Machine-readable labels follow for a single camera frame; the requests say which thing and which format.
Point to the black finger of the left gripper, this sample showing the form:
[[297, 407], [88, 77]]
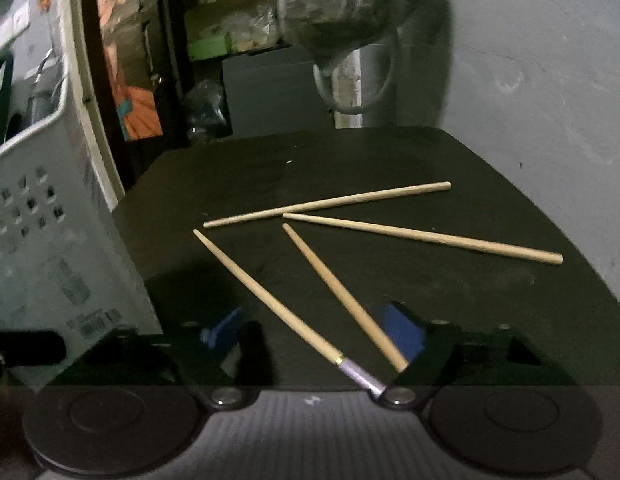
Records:
[[31, 348]]

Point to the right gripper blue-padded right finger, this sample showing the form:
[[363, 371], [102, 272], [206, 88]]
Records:
[[439, 353]]

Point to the clear plastic bag of contents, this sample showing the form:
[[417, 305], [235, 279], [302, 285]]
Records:
[[330, 29]]

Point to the purple-banded wooden chopstick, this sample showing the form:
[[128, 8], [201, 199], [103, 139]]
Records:
[[373, 331]]

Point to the white wall switch plate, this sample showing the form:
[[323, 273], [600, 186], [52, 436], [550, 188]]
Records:
[[15, 24]]

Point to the steel peeler with grey handle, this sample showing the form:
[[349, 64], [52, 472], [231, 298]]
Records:
[[46, 82]]

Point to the plain wooden chopstick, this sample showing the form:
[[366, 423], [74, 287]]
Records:
[[485, 246], [326, 203]]

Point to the dark cabinet box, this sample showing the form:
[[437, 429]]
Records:
[[273, 92]]

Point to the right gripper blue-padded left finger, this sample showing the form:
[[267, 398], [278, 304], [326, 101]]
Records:
[[222, 365]]

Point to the white perforated utensil caddy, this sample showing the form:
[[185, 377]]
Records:
[[63, 265]]

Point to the green box on shelf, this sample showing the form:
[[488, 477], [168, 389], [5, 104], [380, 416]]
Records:
[[214, 46]]

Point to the green-handled utensil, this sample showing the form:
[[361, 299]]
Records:
[[6, 78]]

